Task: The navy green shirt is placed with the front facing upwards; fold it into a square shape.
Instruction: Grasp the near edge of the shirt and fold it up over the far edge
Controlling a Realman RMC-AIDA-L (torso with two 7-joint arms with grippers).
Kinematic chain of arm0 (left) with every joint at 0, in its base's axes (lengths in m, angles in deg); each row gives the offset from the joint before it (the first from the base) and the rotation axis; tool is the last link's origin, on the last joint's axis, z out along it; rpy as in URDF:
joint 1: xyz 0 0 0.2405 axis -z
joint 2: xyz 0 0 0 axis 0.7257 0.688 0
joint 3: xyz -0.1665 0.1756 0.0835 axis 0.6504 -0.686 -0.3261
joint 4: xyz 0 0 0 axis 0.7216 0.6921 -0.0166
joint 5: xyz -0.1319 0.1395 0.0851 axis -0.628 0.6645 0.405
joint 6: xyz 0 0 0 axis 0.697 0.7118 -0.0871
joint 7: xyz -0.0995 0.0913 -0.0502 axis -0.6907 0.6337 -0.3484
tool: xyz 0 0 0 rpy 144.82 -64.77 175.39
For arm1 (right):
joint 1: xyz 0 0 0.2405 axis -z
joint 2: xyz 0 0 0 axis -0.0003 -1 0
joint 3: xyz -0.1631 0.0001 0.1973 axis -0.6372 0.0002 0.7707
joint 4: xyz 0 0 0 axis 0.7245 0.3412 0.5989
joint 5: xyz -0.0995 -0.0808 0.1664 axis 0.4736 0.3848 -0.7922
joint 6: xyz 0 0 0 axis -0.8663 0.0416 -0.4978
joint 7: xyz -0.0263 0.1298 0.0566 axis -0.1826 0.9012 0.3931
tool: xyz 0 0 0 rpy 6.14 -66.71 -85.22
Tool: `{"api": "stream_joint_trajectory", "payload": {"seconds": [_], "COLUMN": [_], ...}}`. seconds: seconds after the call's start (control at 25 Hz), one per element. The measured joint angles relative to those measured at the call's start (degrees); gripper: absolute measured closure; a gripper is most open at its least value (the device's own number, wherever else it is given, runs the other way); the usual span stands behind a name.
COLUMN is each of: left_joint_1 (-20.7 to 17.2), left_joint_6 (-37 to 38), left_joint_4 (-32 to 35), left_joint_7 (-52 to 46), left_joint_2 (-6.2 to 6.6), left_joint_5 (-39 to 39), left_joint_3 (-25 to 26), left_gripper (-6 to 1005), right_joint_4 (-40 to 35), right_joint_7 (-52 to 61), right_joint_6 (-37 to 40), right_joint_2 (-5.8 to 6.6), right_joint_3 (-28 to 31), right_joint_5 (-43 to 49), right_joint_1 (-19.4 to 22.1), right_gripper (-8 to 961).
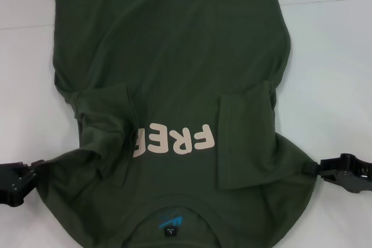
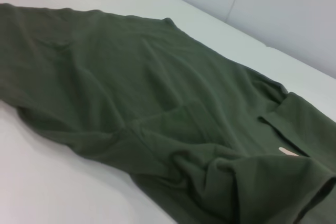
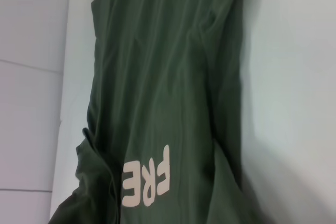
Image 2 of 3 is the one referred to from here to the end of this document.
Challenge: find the dark green FREE t-shirt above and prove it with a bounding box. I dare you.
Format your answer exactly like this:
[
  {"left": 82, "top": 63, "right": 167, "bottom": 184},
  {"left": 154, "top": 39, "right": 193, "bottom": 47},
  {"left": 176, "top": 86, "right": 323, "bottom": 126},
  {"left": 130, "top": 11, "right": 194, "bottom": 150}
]
[{"left": 0, "top": 3, "right": 336, "bottom": 224}]

